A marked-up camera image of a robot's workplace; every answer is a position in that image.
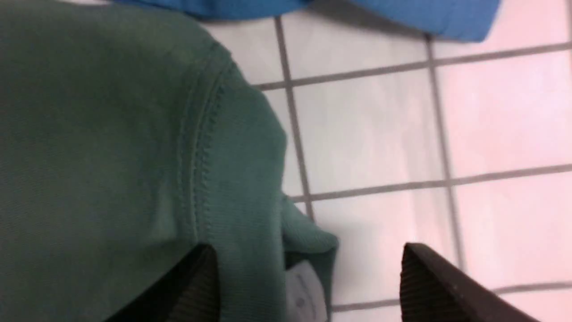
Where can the green long-sleeve top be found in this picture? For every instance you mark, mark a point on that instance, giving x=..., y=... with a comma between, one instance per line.
x=129, y=137

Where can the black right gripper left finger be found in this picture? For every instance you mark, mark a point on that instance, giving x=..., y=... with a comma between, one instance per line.
x=190, y=292

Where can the white grid tablecloth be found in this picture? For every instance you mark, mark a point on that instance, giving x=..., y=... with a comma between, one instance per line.
x=395, y=139

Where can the blue garment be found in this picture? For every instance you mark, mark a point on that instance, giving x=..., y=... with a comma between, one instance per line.
x=453, y=20

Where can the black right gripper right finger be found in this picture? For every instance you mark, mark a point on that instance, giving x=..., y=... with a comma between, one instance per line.
x=433, y=290

